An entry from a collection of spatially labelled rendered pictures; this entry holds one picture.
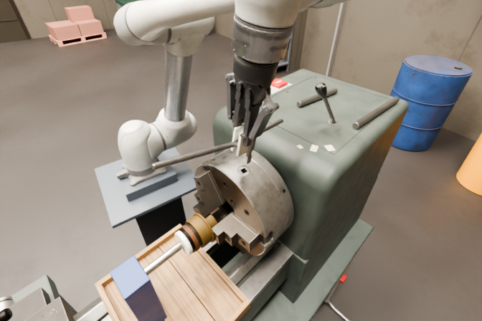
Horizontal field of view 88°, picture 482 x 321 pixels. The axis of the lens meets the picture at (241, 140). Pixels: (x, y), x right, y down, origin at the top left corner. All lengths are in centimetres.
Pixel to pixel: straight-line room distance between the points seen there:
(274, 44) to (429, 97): 261
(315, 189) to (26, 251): 216
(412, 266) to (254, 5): 206
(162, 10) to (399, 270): 203
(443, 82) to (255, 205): 246
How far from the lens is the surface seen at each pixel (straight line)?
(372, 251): 216
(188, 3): 61
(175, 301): 89
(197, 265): 92
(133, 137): 121
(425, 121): 305
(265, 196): 66
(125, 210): 131
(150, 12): 68
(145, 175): 132
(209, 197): 72
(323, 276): 133
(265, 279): 92
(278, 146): 74
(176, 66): 99
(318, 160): 70
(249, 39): 39
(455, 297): 225
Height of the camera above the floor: 170
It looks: 37 degrees down
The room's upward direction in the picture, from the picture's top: straight up
